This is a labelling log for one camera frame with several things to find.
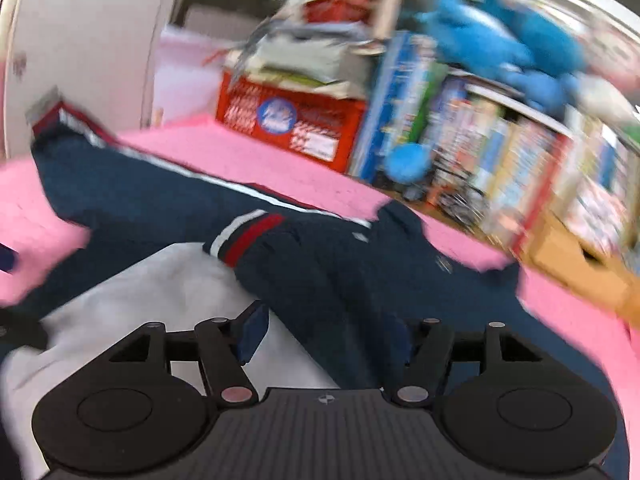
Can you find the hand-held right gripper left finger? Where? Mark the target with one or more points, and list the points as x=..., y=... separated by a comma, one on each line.
x=252, y=332

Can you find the red plastic crate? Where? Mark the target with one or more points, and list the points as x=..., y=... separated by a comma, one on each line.
x=300, y=120

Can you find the small red basket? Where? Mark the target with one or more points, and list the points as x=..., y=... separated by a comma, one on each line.
x=335, y=10

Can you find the wooden drawer organizer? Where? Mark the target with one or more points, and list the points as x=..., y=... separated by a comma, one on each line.
x=575, y=260

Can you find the white navy striped jacket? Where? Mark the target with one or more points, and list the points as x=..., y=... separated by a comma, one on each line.
x=150, y=195

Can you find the small blue plush ball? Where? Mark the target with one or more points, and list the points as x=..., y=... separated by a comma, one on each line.
x=407, y=162

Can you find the row of colourful children's books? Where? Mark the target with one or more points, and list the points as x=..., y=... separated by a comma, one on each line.
x=500, y=160

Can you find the row of green spined books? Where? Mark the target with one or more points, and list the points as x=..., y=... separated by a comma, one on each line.
x=610, y=185

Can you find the pink printed blanket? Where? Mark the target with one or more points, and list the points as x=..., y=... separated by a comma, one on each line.
x=300, y=165

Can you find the row of tall blue books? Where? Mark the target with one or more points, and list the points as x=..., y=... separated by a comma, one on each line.
x=395, y=95

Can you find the white panel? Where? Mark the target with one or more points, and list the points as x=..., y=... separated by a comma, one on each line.
x=90, y=35

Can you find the pink rabbit plush toy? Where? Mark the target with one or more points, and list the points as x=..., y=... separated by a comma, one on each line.
x=612, y=95

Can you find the beige cardboard board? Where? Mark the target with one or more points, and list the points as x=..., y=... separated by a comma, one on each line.
x=387, y=5

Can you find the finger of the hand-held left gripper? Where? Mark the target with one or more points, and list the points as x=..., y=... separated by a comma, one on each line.
x=7, y=259

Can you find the dark small toy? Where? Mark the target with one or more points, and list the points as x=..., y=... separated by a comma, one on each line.
x=457, y=200

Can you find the blue white plush toy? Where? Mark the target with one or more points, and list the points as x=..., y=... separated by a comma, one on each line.
x=475, y=40

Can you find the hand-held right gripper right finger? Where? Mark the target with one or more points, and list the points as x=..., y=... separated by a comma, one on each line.
x=406, y=345

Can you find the stack of papers and booklets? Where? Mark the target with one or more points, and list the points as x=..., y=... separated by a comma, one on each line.
x=310, y=60

